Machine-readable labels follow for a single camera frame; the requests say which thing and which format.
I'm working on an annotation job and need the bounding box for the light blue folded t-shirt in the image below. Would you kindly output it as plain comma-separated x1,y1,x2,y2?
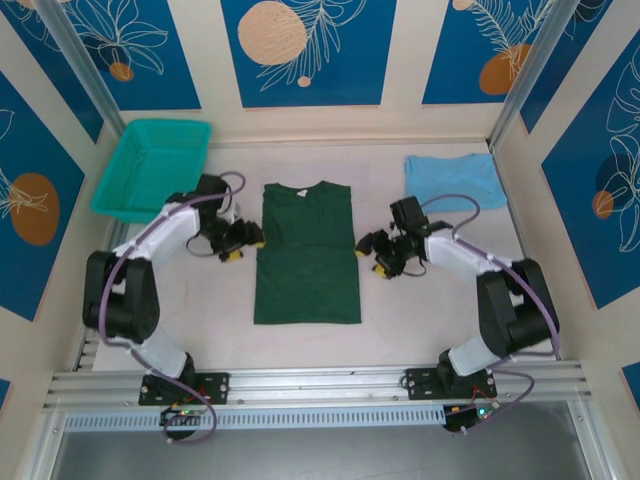
402,152,509,212

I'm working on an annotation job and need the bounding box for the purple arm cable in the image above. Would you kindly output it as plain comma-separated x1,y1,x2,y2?
98,170,248,445
418,193,561,437

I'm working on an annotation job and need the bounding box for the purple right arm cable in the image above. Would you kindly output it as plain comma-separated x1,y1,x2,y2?
418,193,561,437

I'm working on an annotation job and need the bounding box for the teal plastic mesh basket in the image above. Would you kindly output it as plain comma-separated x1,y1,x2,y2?
89,118,214,225

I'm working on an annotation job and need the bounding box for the aluminium frame post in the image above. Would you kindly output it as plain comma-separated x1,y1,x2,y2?
487,0,585,152
36,0,142,157

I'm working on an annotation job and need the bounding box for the white slotted cable duct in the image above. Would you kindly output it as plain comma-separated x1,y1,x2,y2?
63,405,448,432

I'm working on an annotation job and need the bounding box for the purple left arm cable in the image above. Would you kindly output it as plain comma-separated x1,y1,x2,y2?
98,170,248,445

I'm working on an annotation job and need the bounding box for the grey metal sheet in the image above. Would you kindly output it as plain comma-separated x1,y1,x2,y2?
49,403,601,480

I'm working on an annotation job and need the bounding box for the dark green t-shirt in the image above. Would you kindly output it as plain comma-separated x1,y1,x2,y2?
252,180,363,327

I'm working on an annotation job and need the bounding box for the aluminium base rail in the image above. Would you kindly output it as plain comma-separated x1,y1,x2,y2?
42,360,594,412

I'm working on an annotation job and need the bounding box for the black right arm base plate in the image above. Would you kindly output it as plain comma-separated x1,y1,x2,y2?
403,367,499,402

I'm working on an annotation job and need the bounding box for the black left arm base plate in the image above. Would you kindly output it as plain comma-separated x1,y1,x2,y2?
138,371,232,407

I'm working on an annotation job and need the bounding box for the blue floral wall panel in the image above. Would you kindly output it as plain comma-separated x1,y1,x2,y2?
0,71,87,322
0,7,105,146
221,0,398,108
540,53,640,311
519,0,640,135
65,0,203,112
421,0,557,107

